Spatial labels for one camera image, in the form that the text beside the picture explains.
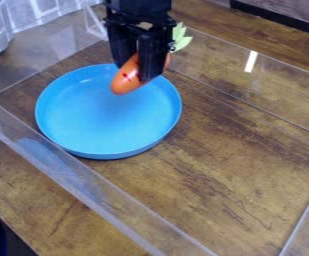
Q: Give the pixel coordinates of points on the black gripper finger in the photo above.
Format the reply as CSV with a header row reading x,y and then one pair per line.
x,y
154,44
121,45

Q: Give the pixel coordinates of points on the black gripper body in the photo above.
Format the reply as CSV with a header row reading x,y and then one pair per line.
x,y
130,18

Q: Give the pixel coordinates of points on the orange toy carrot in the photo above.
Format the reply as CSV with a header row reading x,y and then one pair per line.
x,y
126,80

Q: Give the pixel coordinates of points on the blue round tray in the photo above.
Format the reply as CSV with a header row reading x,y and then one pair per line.
x,y
99,125

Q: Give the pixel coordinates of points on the black bar at top right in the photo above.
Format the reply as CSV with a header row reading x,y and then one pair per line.
x,y
270,15

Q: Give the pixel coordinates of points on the white patterned curtain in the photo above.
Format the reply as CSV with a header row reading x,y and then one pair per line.
x,y
23,14

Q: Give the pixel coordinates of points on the clear acrylic front barrier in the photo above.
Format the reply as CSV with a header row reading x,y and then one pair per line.
x,y
139,223

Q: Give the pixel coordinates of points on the clear acrylic corner bracket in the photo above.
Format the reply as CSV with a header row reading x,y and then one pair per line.
x,y
94,24

